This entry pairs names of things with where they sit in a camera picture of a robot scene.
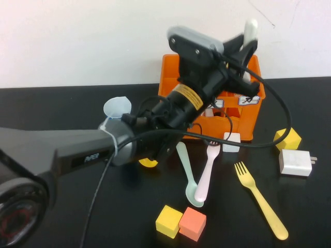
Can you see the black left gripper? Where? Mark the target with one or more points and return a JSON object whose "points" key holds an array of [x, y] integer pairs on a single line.
{"points": [[217, 82]]}

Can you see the white plastic knife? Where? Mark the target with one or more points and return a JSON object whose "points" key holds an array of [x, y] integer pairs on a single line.
{"points": [[250, 29]]}

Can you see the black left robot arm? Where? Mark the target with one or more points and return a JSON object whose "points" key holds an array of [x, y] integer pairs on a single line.
{"points": [[64, 144]]}

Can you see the orange plastic cutlery crate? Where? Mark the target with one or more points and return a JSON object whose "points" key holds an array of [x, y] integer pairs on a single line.
{"points": [[243, 121]]}

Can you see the white label with knife character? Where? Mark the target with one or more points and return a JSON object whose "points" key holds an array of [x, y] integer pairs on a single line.
{"points": [[252, 101]]}

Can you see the white label with fork character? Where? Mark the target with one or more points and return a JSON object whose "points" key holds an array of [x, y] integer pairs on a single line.
{"points": [[219, 103]]}

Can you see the cream plastic knife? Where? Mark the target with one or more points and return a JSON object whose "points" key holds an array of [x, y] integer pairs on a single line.
{"points": [[209, 112]]}

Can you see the white foam cube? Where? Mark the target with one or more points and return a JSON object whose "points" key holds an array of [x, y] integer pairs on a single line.
{"points": [[231, 137]]}

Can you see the yellow foam cube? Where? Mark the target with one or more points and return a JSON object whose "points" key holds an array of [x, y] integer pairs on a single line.
{"points": [[168, 222], [292, 140]]}

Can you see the mint green plastic spoon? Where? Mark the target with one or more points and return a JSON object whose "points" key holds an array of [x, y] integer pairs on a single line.
{"points": [[184, 160]]}

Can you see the white power adapter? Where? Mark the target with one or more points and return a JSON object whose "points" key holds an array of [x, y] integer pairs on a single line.
{"points": [[294, 162]]}

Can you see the pink plastic fork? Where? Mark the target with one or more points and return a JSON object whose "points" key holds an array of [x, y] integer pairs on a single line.
{"points": [[207, 175]]}

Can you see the yellow plastic fork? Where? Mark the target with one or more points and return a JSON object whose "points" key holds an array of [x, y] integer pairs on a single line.
{"points": [[258, 196]]}

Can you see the blue cone cup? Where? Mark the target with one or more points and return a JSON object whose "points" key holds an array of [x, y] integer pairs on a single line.
{"points": [[116, 106]]}

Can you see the yellow toy wheel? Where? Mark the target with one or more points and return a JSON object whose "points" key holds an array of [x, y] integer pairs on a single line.
{"points": [[148, 163]]}

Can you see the white zip tie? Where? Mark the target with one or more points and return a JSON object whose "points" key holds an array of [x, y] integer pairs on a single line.
{"points": [[113, 144]]}

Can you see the orange foam cube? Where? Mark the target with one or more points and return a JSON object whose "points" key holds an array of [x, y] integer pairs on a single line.
{"points": [[192, 223]]}

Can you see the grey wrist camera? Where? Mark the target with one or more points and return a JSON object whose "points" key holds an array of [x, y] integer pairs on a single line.
{"points": [[191, 44]]}

